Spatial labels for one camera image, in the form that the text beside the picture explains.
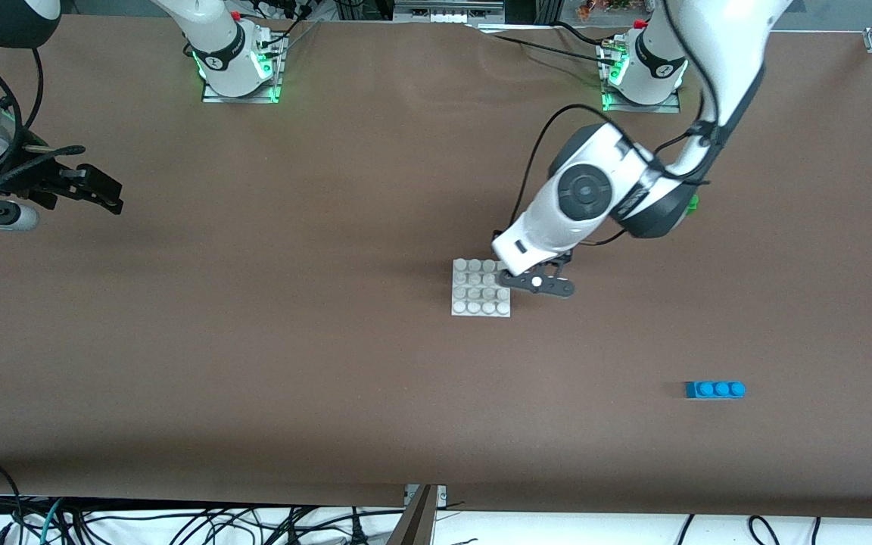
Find silver metal rack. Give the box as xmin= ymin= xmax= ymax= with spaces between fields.
xmin=393 ymin=0 xmax=505 ymax=25

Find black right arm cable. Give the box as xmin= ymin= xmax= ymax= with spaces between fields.
xmin=0 ymin=45 xmax=87 ymax=199

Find white studded base plate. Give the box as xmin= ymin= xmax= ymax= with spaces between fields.
xmin=450 ymin=258 xmax=512 ymax=318

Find black cable on table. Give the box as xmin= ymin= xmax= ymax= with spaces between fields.
xmin=474 ymin=21 xmax=622 ymax=65

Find silver table edge bracket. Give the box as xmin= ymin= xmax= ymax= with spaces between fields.
xmin=404 ymin=484 xmax=448 ymax=506

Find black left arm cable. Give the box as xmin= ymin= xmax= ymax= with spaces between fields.
xmin=512 ymin=0 xmax=724 ymax=228

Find blue three-stud block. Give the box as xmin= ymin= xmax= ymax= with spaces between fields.
xmin=684 ymin=381 xmax=746 ymax=400

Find dark metal post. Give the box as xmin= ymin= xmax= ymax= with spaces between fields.
xmin=387 ymin=484 xmax=441 ymax=545

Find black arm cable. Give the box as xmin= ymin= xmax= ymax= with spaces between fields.
xmin=512 ymin=0 xmax=724 ymax=228
xmin=0 ymin=45 xmax=87 ymax=199

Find small orange red objects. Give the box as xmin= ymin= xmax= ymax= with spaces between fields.
xmin=576 ymin=0 xmax=634 ymax=20

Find teal floor cable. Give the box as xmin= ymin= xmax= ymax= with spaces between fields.
xmin=39 ymin=497 xmax=66 ymax=545

